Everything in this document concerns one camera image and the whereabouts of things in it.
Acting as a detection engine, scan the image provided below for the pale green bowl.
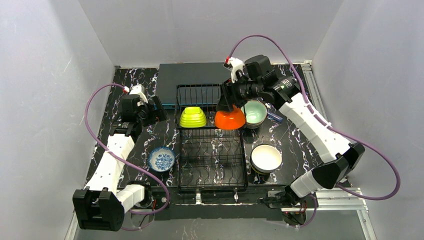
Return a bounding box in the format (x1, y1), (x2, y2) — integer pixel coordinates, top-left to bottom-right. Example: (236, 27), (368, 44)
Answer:
(245, 100), (268, 129)

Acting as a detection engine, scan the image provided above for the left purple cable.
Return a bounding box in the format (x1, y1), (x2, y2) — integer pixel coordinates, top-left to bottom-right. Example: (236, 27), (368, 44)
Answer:
(84, 83), (171, 232)

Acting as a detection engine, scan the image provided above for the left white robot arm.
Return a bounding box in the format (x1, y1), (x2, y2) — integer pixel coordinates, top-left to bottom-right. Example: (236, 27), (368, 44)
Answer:
(72, 93), (167, 232)

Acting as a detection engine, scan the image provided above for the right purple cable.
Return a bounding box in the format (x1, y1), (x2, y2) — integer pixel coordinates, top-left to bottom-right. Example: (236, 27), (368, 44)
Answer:
(228, 34), (402, 202)

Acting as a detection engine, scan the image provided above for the purple cable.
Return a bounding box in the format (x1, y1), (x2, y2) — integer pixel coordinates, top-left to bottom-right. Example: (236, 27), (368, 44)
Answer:
(84, 83), (171, 232)
(228, 34), (402, 202)

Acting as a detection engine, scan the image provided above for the dark grey flat box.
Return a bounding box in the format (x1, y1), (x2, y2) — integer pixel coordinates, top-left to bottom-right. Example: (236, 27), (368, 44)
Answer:
(155, 62), (231, 105)

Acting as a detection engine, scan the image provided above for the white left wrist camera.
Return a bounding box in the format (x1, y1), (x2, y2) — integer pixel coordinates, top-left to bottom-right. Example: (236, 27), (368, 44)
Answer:
(123, 84), (148, 106)

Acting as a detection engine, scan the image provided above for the black wire dish rack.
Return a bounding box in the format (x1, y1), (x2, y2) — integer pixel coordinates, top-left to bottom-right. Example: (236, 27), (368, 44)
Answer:
(174, 83), (248, 193)

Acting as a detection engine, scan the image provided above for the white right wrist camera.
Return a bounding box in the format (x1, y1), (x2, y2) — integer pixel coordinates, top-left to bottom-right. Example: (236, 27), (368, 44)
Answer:
(223, 56), (244, 83)

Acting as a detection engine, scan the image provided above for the blue red screwdriver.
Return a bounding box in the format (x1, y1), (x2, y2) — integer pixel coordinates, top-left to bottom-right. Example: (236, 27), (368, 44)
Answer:
(267, 112), (283, 123)

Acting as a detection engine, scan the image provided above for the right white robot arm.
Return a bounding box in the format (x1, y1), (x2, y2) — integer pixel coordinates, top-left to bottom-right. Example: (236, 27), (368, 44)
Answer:
(216, 54), (365, 202)

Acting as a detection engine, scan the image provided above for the orange white bowl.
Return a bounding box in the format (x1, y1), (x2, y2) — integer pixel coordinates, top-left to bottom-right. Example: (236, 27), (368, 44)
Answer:
(214, 104), (246, 130)

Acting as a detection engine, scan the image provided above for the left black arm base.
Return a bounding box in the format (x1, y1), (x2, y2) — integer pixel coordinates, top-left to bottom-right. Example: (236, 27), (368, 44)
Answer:
(127, 180), (168, 231)

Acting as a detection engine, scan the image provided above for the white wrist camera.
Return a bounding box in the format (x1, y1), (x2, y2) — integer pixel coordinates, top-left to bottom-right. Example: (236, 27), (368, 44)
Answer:
(123, 84), (148, 106)
(223, 56), (244, 83)

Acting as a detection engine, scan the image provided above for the dark striped white bowl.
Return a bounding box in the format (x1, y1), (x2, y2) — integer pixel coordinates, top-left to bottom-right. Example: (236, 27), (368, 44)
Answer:
(250, 144), (283, 175)

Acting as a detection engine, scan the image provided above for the blue patterned bowl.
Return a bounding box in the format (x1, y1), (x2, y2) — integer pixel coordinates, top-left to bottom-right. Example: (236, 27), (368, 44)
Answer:
(147, 146), (176, 173)

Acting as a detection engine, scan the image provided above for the green white bowl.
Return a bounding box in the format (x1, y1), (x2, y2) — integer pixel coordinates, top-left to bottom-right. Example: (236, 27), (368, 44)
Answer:
(179, 106), (207, 128)

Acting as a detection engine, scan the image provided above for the aluminium table edge rail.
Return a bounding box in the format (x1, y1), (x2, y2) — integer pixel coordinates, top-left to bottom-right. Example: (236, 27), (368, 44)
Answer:
(295, 61), (374, 240)

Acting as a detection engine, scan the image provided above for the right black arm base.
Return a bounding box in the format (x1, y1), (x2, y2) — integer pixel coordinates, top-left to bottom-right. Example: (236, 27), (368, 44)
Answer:
(256, 186), (318, 229)

